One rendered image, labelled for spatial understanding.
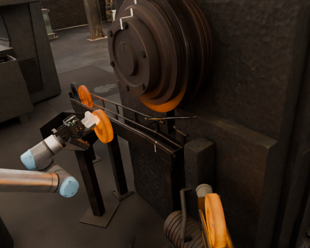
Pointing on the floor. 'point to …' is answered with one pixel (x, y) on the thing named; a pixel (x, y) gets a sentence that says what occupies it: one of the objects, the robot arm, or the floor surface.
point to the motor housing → (174, 217)
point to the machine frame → (251, 123)
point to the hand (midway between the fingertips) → (100, 117)
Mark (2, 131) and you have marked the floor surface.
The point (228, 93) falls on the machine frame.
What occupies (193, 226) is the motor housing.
